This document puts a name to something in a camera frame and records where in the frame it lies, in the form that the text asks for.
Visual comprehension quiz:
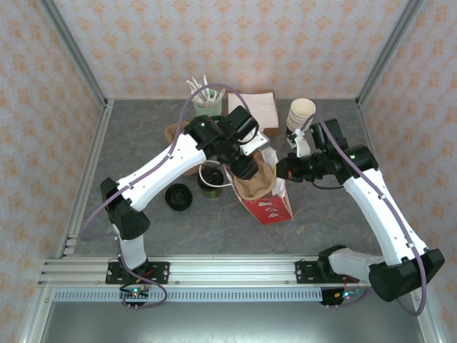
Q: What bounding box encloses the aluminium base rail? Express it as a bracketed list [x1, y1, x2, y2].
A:
[37, 255, 428, 287]

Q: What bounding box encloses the mint green holder cup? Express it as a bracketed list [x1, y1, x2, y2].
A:
[192, 95, 223, 119]

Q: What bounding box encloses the slotted grey cable duct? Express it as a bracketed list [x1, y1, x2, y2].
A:
[53, 288, 322, 303]

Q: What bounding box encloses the aluminium frame leg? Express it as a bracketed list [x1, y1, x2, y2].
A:
[408, 285, 442, 343]
[19, 285, 54, 343]

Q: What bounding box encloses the aluminium frame post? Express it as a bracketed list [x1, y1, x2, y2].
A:
[355, 0, 426, 108]
[38, 0, 110, 108]

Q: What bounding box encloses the grey metal sheet panel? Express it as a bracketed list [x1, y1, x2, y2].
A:
[35, 302, 429, 343]

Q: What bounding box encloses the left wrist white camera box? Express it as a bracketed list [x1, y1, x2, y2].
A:
[244, 131, 271, 157]

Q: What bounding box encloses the aluminium side rail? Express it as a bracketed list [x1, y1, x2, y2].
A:
[56, 99, 115, 259]
[356, 101, 408, 258]

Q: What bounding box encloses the brown cardboard cup carrier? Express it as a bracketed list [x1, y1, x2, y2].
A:
[233, 159, 275, 202]

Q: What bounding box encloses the small circuit board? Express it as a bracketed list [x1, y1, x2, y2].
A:
[320, 287, 363, 308]
[119, 285, 151, 309]

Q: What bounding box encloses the red white paper bag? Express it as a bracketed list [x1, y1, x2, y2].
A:
[198, 146, 296, 227]

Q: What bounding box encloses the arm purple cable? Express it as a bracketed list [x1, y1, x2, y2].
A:
[79, 83, 265, 310]
[292, 113, 429, 317]

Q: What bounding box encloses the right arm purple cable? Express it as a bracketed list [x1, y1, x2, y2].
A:
[292, 113, 429, 317]

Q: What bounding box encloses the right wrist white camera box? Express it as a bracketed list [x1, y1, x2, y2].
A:
[288, 129, 312, 158]

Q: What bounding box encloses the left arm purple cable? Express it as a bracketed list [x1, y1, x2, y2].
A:
[79, 83, 265, 310]

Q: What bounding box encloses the black cup lid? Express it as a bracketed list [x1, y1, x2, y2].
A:
[164, 183, 194, 213]

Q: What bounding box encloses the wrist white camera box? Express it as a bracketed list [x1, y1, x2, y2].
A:
[288, 129, 312, 158]
[244, 131, 271, 157]

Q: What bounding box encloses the stack of paper cups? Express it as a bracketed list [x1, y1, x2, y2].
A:
[285, 99, 317, 140]

